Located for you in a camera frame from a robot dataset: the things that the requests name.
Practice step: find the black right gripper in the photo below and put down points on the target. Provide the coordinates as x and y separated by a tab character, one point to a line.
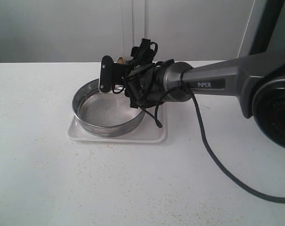
137	76

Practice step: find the stainless steel cup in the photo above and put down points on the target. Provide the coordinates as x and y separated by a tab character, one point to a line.
119	88

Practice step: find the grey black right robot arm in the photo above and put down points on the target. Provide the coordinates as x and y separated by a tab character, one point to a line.
258	81

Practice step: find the round steel mesh sieve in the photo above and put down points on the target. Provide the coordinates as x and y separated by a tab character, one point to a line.
105	115

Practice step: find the white rectangular plastic tray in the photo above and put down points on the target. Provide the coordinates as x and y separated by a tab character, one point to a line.
146	132

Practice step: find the white cabinet with doors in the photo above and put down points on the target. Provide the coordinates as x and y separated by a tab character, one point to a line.
86	30

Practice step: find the dark vertical post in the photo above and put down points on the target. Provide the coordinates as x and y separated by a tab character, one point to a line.
270	32

